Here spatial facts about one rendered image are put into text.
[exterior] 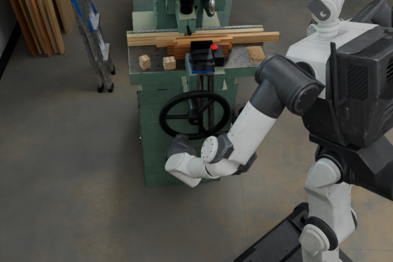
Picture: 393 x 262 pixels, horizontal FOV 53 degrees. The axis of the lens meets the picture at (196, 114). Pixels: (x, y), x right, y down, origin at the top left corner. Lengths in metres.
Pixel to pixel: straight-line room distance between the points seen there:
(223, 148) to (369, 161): 0.43
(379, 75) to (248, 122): 0.33
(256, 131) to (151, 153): 1.07
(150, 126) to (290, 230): 0.86
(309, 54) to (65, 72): 2.21
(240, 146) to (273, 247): 1.03
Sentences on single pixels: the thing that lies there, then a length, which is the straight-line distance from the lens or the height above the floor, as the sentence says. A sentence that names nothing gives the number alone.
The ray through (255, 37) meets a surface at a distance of 1.80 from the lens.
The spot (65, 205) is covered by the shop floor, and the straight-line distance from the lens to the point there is 2.35.
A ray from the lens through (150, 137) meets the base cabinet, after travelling 1.94.
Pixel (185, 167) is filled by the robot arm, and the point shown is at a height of 0.95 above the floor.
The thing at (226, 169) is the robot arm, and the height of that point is 1.06.
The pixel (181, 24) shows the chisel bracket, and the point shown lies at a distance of 1.63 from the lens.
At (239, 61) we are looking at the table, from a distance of 1.70.
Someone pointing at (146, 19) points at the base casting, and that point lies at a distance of 2.08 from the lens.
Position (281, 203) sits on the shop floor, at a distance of 2.37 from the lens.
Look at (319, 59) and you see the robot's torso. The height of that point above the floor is 1.35.
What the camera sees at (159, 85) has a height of 0.83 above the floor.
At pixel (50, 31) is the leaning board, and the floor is 0.20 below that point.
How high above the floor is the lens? 2.01
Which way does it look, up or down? 49 degrees down
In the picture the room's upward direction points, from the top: 5 degrees clockwise
